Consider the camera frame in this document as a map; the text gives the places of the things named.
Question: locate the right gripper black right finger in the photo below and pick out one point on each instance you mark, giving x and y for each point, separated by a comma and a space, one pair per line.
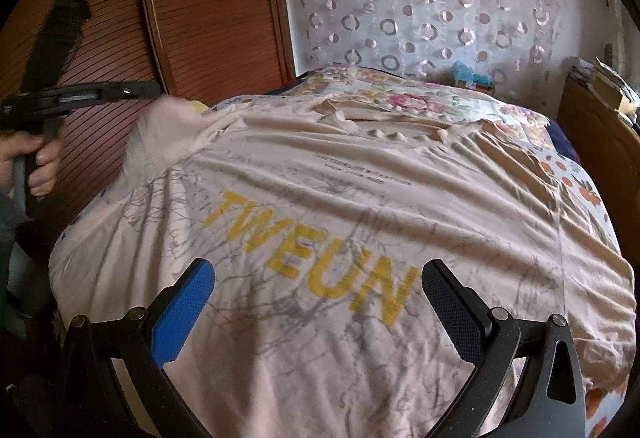
548, 399

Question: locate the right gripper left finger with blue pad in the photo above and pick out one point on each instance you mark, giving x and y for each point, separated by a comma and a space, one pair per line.
145, 339

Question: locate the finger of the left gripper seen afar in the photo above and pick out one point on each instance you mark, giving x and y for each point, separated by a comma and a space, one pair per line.
141, 89

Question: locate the beige t-shirt yellow letters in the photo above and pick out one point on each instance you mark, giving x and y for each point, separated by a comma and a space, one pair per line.
318, 214

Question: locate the person's left hand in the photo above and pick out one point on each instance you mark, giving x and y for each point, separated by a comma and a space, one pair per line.
47, 160

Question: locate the orange fruit print bedsheet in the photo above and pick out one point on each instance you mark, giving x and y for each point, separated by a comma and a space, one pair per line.
601, 404

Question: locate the brown wooden wardrobe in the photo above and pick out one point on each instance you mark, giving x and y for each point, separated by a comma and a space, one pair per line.
165, 18

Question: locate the floral quilt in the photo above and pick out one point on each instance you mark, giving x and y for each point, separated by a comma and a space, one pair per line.
449, 104

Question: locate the brown wooden side cabinet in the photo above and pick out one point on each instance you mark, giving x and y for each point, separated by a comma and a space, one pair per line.
608, 149

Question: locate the pile of papers and books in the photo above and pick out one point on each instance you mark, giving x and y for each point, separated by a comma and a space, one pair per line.
609, 87

